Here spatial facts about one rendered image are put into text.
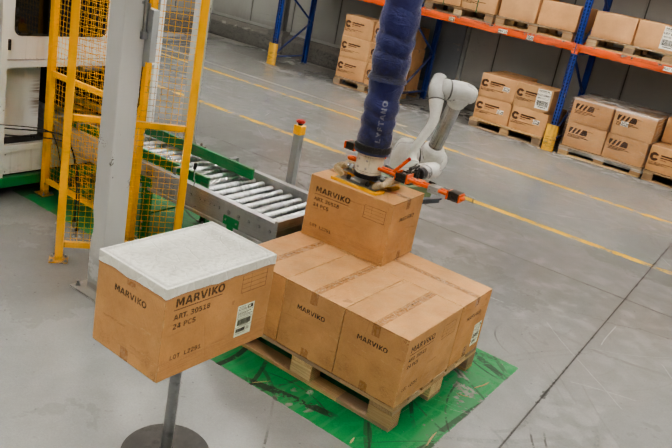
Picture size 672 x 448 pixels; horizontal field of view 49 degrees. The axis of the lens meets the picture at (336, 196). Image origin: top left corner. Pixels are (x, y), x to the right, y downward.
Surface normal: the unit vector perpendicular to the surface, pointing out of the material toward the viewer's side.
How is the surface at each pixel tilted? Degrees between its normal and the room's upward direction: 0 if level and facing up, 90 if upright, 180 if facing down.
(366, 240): 90
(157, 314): 90
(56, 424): 0
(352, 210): 90
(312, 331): 90
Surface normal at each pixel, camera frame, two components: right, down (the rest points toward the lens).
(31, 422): 0.18, -0.93
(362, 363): -0.58, 0.16
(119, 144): 0.79, 0.34
